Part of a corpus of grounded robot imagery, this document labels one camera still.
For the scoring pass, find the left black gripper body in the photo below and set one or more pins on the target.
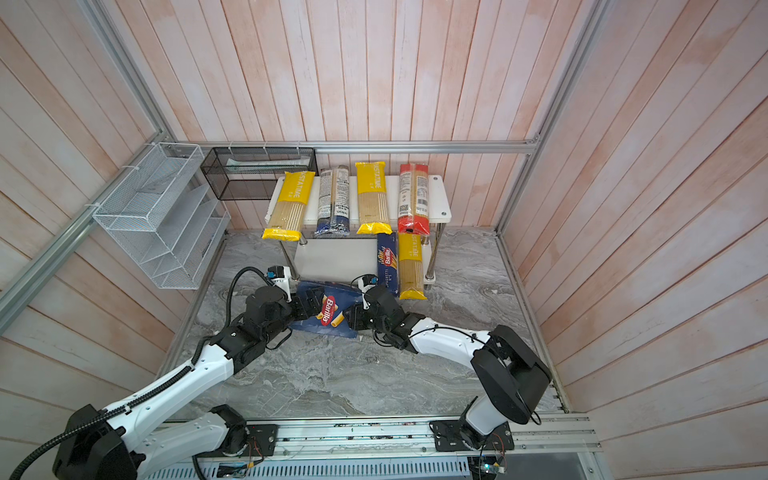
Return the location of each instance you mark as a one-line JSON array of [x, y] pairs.
[[281, 324]]

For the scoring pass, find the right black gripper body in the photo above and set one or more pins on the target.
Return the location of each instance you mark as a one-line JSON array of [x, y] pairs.
[[381, 326]]

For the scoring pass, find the blue Barilla rigatoni box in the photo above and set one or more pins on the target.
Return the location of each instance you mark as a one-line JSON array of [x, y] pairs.
[[334, 303]]

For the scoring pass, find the blue Barilla spaghetti box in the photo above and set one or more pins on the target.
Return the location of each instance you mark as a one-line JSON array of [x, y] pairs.
[[387, 262]]

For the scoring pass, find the yellow Pastatime spaghetti bag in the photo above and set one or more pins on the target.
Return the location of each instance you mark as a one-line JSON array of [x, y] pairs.
[[410, 265], [372, 199], [287, 218]]

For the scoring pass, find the dark blue spaghetti bag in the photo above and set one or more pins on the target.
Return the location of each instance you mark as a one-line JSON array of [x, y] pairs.
[[333, 204]]

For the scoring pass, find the red spaghetti bag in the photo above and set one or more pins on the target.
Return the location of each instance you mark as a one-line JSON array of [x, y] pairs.
[[413, 207]]

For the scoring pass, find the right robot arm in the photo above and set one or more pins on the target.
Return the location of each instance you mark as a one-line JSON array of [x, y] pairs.
[[514, 378]]

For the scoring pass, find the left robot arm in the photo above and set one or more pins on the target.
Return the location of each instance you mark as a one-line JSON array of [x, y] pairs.
[[91, 447]]

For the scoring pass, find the white two-tier shelf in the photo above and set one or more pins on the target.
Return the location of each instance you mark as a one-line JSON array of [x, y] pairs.
[[343, 259]]

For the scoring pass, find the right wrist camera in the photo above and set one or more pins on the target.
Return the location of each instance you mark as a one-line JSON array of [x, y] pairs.
[[364, 283]]

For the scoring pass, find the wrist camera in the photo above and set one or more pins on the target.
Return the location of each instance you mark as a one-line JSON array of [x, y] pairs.
[[364, 283], [282, 277]]

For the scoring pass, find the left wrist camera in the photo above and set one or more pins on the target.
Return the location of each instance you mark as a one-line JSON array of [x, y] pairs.
[[282, 277]]

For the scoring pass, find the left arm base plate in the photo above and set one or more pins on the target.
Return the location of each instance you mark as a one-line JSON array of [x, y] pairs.
[[257, 440]]

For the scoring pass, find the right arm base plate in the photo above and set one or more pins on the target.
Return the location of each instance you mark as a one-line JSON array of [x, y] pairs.
[[457, 435]]

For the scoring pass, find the black mesh wall basket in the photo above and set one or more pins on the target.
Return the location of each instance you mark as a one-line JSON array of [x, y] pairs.
[[251, 173]]

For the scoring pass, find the white wire mesh organizer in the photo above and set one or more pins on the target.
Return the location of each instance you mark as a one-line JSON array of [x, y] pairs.
[[170, 227]]

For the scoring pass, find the aluminium mounting rail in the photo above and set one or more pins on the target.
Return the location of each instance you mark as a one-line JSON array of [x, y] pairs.
[[349, 438]]

